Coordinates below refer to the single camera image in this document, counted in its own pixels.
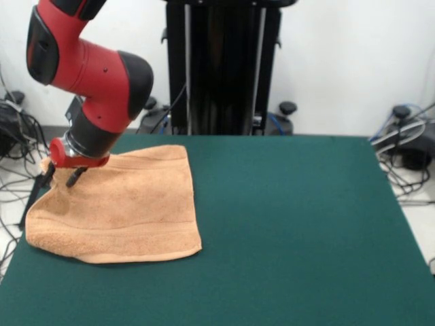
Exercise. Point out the dark green table cloth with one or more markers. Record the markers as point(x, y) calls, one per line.
point(306, 220)

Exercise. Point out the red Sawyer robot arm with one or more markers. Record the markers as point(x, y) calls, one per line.
point(95, 74)

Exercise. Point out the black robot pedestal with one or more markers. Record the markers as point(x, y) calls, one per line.
point(224, 68)

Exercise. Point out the dark grey stand base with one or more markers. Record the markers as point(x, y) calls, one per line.
point(414, 153)
point(5, 136)

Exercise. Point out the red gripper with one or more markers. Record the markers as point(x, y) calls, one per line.
point(59, 154)

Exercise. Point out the black round knob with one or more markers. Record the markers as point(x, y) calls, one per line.
point(288, 108)
point(14, 96)
point(151, 102)
point(401, 111)

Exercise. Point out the tan terry towel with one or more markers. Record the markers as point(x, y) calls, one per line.
point(119, 210)

